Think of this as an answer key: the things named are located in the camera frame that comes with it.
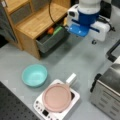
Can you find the pink pan with lid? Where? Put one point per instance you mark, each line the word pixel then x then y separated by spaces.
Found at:
pixel 57 97

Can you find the silver toaster oven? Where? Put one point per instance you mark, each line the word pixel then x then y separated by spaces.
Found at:
pixel 105 90

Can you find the teal bowl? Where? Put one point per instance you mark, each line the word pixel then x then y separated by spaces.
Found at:
pixel 34 75

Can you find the orange carrot piece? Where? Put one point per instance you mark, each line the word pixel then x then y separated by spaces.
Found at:
pixel 50 31

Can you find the white induction cooker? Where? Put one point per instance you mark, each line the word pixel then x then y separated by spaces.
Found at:
pixel 48 115

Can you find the green toy vegetable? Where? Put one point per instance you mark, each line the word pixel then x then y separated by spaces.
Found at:
pixel 58 29

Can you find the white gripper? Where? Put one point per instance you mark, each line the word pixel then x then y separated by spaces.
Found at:
pixel 98 30

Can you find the grey metal drawer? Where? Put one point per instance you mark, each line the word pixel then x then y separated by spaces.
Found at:
pixel 46 41

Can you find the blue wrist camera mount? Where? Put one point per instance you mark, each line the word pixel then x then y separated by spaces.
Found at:
pixel 80 23

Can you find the wooden cabinet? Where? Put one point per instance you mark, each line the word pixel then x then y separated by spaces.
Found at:
pixel 23 21

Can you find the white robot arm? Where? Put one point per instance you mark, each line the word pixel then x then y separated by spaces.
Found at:
pixel 93 3

